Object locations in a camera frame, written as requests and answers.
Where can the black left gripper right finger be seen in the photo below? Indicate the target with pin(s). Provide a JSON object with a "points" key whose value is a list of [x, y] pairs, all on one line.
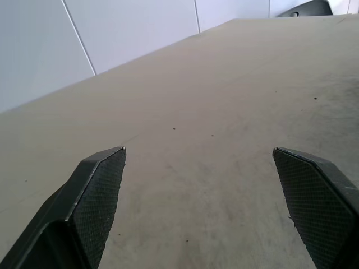
{"points": [[317, 201]]}

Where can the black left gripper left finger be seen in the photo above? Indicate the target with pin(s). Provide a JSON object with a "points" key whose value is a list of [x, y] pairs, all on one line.
{"points": [[92, 196]]}

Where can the dark grey plastic chair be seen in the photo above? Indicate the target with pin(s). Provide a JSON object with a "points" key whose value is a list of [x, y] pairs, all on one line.
{"points": [[314, 8]]}

